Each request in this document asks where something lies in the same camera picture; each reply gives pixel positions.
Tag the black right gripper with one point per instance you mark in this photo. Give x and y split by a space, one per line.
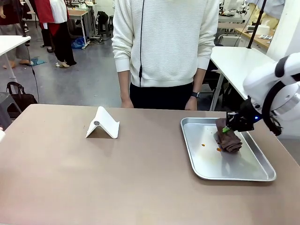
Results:
245 119

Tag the brown towel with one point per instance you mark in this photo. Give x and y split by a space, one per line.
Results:
229 140

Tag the person's left forearm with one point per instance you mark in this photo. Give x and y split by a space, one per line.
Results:
198 79

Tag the person's right forearm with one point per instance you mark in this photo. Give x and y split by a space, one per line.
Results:
124 84

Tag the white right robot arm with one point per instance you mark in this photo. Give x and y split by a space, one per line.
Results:
269 77

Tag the person's left hand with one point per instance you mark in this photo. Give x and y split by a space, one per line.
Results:
190 104

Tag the person's right hand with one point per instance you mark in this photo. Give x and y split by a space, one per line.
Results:
127 104

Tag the black wristwatch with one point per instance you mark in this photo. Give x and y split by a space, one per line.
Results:
195 95

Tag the silver metal tray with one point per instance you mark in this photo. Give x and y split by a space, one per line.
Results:
234 166

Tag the large white table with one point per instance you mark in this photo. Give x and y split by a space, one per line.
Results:
236 61

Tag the black trousers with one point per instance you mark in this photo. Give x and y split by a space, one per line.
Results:
161 97

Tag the wooden workbench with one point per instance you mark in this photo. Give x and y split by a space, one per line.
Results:
260 39

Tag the white paper roll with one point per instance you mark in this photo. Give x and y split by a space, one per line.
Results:
263 30

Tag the white knit sweater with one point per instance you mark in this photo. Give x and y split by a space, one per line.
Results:
168 42

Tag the black stand pole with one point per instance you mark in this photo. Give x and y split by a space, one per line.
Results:
256 23

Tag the yellow coat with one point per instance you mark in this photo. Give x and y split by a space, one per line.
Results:
269 14

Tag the white folding stand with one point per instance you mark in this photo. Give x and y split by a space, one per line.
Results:
105 125

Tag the black backpack on stool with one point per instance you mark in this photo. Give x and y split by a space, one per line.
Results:
102 18

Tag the blue plastic bag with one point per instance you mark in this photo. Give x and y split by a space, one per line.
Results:
78 43

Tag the grey background desk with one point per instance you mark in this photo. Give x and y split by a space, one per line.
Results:
78 15

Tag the bystander in red white clothes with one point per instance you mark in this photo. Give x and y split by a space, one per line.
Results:
56 28

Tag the black handbag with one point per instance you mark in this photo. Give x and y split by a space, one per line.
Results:
22 98

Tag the grey plastic stool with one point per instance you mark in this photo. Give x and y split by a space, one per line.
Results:
5 105

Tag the small white table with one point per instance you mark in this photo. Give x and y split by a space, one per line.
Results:
11 43

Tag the bystander in grey skirt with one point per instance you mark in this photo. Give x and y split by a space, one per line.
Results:
11 23

